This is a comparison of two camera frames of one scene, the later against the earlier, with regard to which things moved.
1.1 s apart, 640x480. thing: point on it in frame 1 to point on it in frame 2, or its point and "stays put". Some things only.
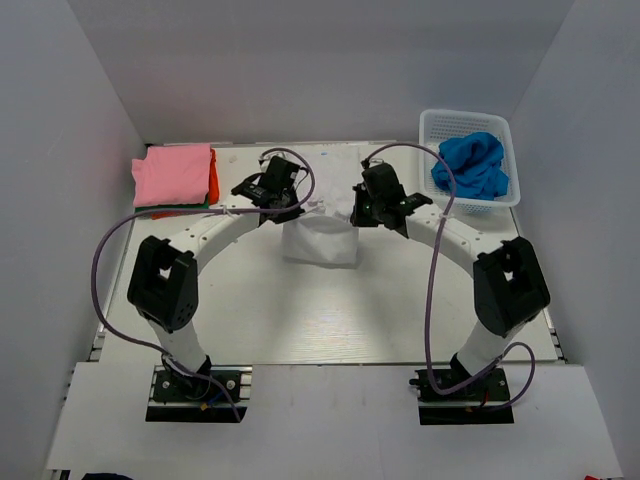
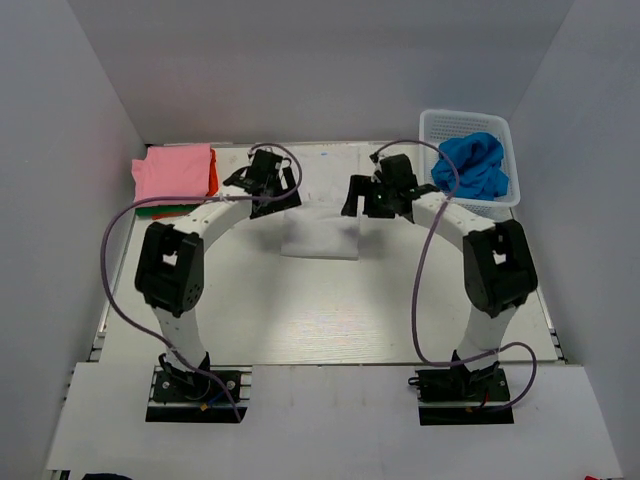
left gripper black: (288, 216) to (285, 202)
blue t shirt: (475, 162) stays put
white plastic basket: (437, 126) stays put
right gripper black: (358, 219) to (364, 186)
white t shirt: (326, 233) stays put
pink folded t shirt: (172, 175) stays put
